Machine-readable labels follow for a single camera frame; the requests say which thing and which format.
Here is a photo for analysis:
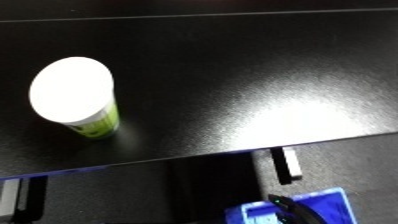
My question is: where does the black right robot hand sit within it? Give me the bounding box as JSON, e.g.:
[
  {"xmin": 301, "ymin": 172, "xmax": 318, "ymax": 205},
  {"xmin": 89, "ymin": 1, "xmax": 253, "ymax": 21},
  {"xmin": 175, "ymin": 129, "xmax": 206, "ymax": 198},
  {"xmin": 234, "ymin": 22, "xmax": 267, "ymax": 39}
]
[{"xmin": 266, "ymin": 194, "xmax": 319, "ymax": 224}]

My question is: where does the white paper cup green band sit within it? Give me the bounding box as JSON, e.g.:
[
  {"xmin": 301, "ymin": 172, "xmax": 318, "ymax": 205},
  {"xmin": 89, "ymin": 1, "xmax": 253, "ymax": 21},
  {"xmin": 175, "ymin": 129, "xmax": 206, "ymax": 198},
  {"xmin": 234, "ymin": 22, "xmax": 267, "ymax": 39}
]
[{"xmin": 26, "ymin": 56, "xmax": 123, "ymax": 140}]

